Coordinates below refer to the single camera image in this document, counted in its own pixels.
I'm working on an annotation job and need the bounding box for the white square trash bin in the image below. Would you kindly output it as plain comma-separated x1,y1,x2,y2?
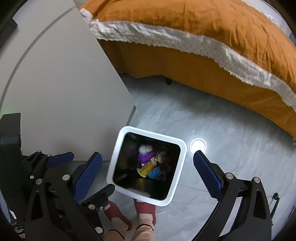
106,126,187,206

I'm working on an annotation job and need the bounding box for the yellow can in bin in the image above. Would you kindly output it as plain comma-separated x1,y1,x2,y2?
137,160,157,178

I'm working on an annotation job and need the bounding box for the purple wrapper in bin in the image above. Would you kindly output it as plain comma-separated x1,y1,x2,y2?
138,151,156,165

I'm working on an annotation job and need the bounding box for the blue wrapper in bin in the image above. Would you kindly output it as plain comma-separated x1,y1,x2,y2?
147,166,162,180

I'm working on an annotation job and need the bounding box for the white crumpled tissue in bin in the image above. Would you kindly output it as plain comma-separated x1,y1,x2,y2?
138,145,153,155

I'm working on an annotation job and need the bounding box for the white bedside cabinet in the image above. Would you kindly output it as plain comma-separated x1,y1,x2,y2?
1,1,134,161

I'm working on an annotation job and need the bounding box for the orange bed with white trim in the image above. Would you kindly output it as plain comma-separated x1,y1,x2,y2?
79,1,295,136

